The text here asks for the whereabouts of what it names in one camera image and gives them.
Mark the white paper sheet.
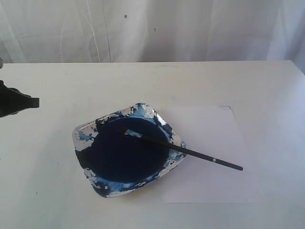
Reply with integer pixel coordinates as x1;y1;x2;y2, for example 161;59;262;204
160;106;261;203

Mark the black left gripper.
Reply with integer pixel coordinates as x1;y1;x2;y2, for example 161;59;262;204
0;80;40;117

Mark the black paintbrush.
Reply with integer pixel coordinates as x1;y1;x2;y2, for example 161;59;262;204
120;127;244;171

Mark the white backdrop cloth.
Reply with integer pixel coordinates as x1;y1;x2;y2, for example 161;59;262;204
0;0;305;65

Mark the white square paint-stained dish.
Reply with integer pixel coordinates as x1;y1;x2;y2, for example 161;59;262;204
72;103;186;198

